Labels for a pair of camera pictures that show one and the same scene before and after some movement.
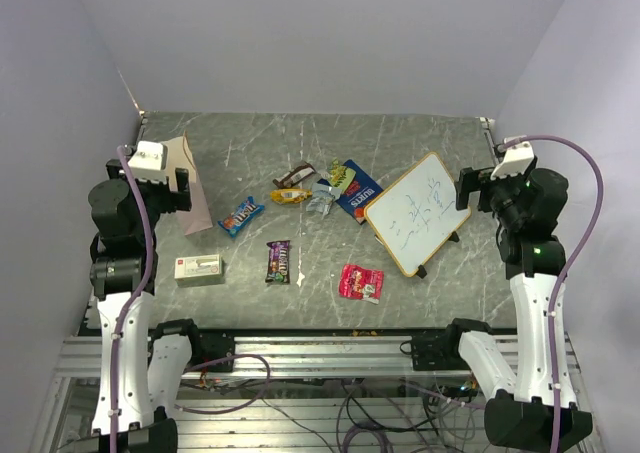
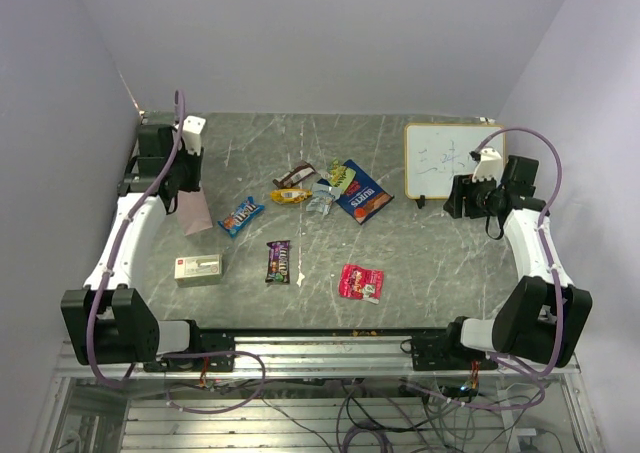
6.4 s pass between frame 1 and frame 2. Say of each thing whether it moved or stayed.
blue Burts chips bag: stayed
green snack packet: stayed
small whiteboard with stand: moved
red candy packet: stayed
